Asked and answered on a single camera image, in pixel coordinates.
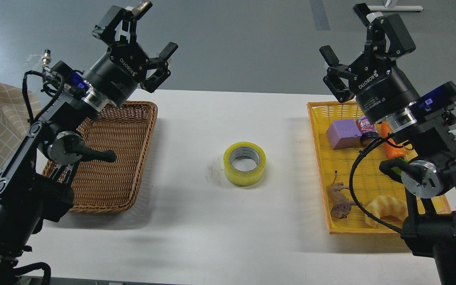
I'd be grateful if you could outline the brown toy animal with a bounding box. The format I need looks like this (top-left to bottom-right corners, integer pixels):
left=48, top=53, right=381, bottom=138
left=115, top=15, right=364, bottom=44
left=327, top=170, right=356, bottom=219

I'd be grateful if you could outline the yellow tape roll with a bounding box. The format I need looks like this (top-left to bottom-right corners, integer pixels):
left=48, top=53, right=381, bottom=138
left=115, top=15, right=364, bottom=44
left=223, top=141, right=267, bottom=186

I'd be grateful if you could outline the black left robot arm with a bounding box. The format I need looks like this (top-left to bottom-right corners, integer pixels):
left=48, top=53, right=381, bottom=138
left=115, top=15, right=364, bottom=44
left=0, top=0, right=178, bottom=285

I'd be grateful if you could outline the white stand base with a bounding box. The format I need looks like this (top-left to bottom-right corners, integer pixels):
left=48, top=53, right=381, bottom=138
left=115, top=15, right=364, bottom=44
left=368, top=0, right=424, bottom=13

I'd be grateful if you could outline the toy croissant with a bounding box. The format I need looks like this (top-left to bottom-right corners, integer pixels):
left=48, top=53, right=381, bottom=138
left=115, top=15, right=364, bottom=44
left=365, top=195, right=409, bottom=222

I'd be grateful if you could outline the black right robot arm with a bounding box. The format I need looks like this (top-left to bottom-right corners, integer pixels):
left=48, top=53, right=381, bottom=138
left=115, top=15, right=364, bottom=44
left=320, top=3, right=456, bottom=285

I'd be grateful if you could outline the orange toy carrot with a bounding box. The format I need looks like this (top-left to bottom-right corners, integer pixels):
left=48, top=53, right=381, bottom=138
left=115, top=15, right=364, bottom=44
left=381, top=121, right=407, bottom=160

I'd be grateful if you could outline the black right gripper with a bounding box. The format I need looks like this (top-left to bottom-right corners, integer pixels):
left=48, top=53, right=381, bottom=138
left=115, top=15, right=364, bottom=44
left=319, top=3, right=420, bottom=124

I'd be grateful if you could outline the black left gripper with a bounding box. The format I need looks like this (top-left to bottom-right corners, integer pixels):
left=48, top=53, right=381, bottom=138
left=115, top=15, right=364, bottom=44
left=83, top=1, right=179, bottom=106

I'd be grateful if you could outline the brown wicker basket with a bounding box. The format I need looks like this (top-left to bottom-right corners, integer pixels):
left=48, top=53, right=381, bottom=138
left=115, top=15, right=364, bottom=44
left=43, top=101, right=158, bottom=214

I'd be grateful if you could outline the small red can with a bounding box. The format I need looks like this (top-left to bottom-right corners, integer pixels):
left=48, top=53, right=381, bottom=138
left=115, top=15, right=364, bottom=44
left=356, top=115, right=379, bottom=147

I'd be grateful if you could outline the yellow plastic basket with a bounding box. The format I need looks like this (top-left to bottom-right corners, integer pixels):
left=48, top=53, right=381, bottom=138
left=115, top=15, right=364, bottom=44
left=306, top=101, right=452, bottom=235

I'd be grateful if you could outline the purple block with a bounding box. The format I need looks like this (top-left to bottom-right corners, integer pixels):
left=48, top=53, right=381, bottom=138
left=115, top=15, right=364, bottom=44
left=326, top=118, right=361, bottom=150

